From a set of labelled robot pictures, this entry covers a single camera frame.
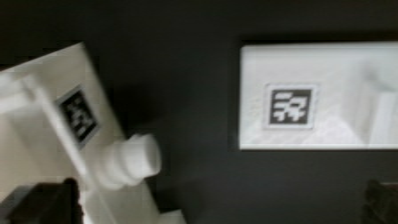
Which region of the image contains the white cabinet body box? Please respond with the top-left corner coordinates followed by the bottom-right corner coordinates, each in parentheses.
top-left (0, 44), bottom-right (186, 224)

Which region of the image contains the white cabinet door panel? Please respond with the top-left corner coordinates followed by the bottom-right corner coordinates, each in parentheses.
top-left (238, 41), bottom-right (398, 150)

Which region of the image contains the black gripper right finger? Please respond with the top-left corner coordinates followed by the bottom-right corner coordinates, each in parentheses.
top-left (360, 180), bottom-right (398, 224)

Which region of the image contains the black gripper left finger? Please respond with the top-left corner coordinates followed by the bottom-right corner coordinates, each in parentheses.
top-left (0, 178), bottom-right (83, 224)

